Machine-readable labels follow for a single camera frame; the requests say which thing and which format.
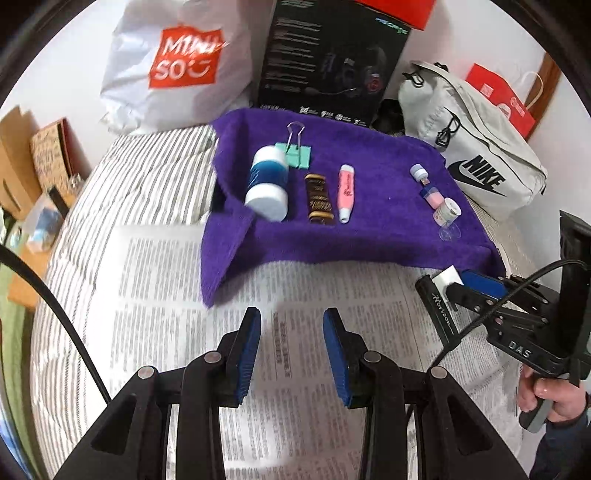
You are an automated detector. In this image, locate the grey Nike bag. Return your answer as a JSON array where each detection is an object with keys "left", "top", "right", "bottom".
[{"left": 398, "top": 61, "right": 548, "bottom": 221}]

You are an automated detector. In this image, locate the right hand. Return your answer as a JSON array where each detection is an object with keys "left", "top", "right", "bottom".
[{"left": 517, "top": 365, "right": 587, "bottom": 423}]

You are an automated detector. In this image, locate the mint green binder clip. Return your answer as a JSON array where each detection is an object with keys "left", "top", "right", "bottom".
[{"left": 274, "top": 121, "right": 311, "bottom": 170}]

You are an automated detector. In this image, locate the clear plastic container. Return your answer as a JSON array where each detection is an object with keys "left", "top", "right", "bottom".
[{"left": 22, "top": 186, "right": 69, "bottom": 254}]

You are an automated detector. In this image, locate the brown patterned book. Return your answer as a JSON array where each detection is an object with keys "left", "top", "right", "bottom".
[{"left": 30, "top": 118, "right": 79, "bottom": 196}]

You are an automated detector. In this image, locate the pink tube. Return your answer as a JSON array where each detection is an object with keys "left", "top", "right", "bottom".
[{"left": 338, "top": 164, "right": 355, "bottom": 224}]

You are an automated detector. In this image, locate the small white jar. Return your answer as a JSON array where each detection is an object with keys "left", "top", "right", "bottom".
[{"left": 433, "top": 197, "right": 462, "bottom": 227}]

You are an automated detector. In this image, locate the small clear glass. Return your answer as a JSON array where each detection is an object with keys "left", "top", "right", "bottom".
[{"left": 439, "top": 222, "right": 462, "bottom": 242}]

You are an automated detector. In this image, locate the black Horizon case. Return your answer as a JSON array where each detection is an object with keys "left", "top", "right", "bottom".
[{"left": 415, "top": 275, "right": 461, "bottom": 350}]

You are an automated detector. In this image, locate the black headset box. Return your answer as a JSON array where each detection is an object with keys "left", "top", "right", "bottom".
[{"left": 256, "top": 0, "right": 411, "bottom": 127}]

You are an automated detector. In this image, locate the striped bed sheet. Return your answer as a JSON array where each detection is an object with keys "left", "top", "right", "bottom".
[{"left": 27, "top": 124, "right": 546, "bottom": 480}]

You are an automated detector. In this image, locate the white Miniso shopping bag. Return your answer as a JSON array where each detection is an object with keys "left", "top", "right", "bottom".
[{"left": 100, "top": 1, "right": 252, "bottom": 134}]

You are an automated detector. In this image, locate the newspaper sheet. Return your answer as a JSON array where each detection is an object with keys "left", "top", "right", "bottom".
[{"left": 98, "top": 225, "right": 523, "bottom": 480}]

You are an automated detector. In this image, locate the black cable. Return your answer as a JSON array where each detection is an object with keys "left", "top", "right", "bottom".
[{"left": 0, "top": 244, "right": 113, "bottom": 407}]

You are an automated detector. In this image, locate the pink jar blue lid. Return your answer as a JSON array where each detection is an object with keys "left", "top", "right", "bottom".
[{"left": 420, "top": 183, "right": 445, "bottom": 210}]

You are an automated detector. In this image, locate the white power adapter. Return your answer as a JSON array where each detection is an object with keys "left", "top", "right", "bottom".
[{"left": 432, "top": 265, "right": 463, "bottom": 295}]

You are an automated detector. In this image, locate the red paper bag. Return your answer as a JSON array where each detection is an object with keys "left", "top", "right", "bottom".
[{"left": 466, "top": 63, "right": 544, "bottom": 139}]

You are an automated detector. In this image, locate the white and teal bottle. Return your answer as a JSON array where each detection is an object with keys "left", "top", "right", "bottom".
[{"left": 245, "top": 145, "right": 288, "bottom": 222}]

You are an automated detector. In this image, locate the red box on top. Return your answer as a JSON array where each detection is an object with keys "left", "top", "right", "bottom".
[{"left": 356, "top": 0, "right": 436, "bottom": 30}]

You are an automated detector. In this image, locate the dark blue sleeve forearm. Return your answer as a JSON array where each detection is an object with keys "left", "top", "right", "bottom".
[{"left": 529, "top": 412, "right": 591, "bottom": 480}]

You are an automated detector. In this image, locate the purple towel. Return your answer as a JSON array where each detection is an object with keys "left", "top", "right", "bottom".
[{"left": 200, "top": 108, "right": 506, "bottom": 306}]

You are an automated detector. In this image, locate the cardboard box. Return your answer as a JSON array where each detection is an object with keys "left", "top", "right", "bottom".
[{"left": 0, "top": 106, "right": 42, "bottom": 220}]

